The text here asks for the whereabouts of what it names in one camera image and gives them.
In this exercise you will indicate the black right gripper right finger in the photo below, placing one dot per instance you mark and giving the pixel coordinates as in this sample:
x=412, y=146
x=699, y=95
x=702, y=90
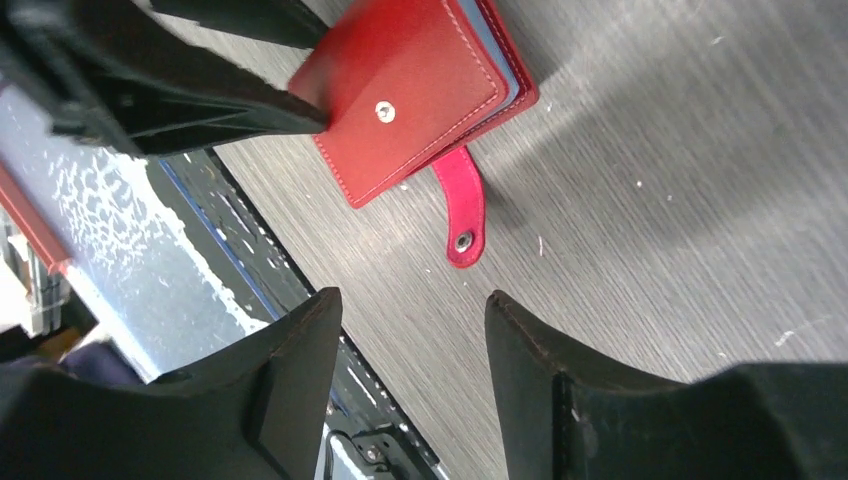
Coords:
x=568, y=411

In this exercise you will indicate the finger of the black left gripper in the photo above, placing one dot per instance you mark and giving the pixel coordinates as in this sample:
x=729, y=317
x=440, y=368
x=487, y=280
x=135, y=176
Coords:
x=283, y=22
x=106, y=73

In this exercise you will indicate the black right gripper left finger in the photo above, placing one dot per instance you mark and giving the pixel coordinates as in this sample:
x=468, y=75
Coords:
x=253, y=410

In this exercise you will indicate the red leather card holder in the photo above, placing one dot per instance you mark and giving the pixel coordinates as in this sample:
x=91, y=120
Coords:
x=407, y=85

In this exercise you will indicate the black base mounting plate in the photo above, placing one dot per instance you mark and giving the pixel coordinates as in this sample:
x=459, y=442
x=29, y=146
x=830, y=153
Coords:
x=368, y=434

